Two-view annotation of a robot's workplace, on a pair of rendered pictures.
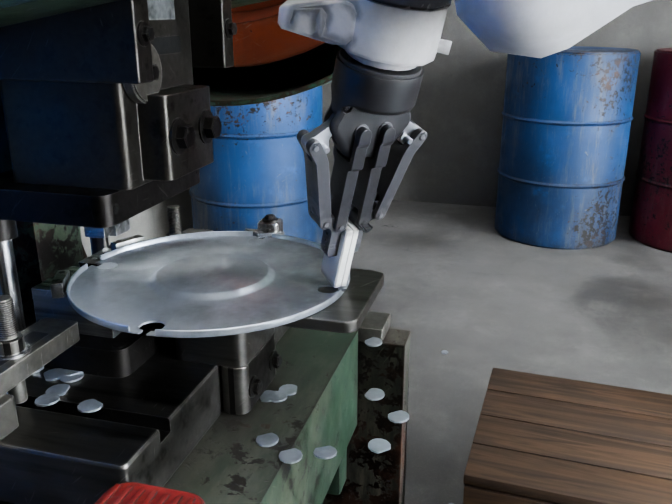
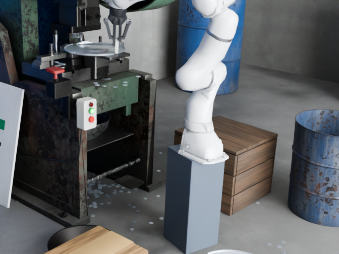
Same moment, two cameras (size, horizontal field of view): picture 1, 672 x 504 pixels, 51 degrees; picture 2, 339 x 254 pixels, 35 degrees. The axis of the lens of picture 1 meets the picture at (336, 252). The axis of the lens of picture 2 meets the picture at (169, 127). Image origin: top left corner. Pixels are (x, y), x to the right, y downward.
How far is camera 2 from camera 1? 1.94 m
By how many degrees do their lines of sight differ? 21
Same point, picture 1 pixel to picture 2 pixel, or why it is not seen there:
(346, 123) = (111, 17)
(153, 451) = (69, 74)
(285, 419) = (102, 81)
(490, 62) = not seen: outside the picture
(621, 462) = (223, 137)
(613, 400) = (245, 128)
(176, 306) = (81, 51)
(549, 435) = not seen: hidden behind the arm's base
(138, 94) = (79, 8)
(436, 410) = not seen: hidden behind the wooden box
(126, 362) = (72, 62)
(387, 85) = (115, 11)
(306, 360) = (119, 76)
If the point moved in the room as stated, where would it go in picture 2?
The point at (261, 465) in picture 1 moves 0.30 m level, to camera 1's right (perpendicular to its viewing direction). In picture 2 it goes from (91, 84) to (149, 94)
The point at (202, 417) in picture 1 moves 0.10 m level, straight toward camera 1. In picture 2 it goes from (84, 76) to (76, 81)
